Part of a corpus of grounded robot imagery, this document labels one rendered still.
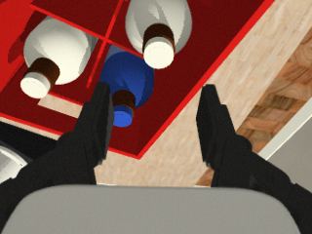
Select red plastic bottle crate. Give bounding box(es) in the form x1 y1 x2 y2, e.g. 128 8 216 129
0 0 275 144

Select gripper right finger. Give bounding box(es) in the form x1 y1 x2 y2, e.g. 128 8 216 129
196 84 312 234

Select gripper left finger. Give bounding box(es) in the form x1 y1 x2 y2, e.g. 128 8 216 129
0 82 115 234

